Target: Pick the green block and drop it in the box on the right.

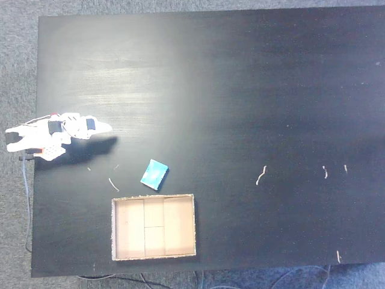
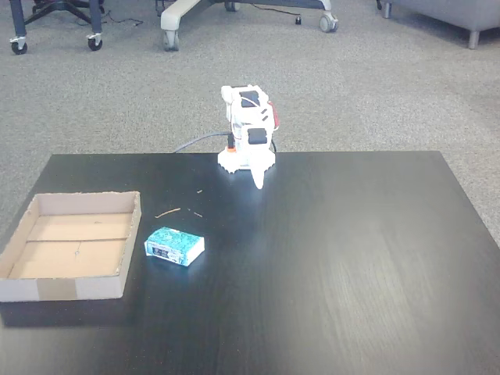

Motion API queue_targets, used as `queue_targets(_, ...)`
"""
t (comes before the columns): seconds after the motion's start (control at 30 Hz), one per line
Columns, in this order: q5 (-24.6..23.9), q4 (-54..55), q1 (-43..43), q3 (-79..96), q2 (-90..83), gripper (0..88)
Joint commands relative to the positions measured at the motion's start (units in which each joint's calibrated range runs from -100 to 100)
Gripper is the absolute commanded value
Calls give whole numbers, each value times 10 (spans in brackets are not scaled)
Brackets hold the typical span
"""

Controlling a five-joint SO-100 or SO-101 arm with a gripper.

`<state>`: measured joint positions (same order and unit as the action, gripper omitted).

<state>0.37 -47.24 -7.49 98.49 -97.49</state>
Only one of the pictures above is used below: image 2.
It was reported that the green patterned block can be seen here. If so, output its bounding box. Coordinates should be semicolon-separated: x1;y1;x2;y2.
144;226;205;268

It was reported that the shallow cardboard box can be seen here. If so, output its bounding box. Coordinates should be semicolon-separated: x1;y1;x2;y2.
0;190;142;303

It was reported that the white wheeled stand base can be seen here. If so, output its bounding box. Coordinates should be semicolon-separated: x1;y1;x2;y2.
159;0;340;52

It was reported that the grey sofa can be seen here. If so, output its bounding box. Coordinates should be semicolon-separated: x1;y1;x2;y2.
380;0;500;50

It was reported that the black office chair base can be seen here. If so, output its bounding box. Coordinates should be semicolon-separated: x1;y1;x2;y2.
31;0;105;25

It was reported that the grey power cable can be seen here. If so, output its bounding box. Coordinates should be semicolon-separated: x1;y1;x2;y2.
171;132;232;155

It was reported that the black floor cable with plug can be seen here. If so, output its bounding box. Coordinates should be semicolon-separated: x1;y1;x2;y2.
249;2;303;26

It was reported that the thin black floor cable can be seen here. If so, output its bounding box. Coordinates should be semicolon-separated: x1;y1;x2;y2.
102;9;145;28

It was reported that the dark cart frame with casters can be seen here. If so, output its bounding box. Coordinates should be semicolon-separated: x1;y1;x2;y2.
8;0;105;55

